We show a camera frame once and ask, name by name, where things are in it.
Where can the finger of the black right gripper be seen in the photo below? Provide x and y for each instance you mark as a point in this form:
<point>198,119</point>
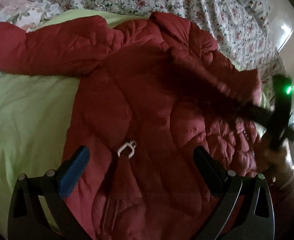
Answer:
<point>211,99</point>

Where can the light green bed sheet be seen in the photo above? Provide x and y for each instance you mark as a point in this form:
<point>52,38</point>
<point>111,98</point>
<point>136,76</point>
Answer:
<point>35,115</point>

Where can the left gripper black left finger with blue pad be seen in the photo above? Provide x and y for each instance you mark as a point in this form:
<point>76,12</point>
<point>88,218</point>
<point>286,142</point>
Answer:
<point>38,209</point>

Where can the red quilted puffer coat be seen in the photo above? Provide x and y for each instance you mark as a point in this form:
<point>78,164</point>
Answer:
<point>137,111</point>

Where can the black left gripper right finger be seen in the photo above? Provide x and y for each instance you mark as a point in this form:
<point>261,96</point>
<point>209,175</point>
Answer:
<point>244,209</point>

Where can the large rose floral pillow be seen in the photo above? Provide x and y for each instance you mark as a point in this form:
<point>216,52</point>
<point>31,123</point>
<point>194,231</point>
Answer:
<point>28,14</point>

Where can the person's right hand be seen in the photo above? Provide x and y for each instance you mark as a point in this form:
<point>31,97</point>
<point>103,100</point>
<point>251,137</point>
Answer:
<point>279,175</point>

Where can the small floral pattern quilt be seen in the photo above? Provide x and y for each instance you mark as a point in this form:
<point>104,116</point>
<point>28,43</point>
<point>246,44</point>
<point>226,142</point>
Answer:
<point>238,34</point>

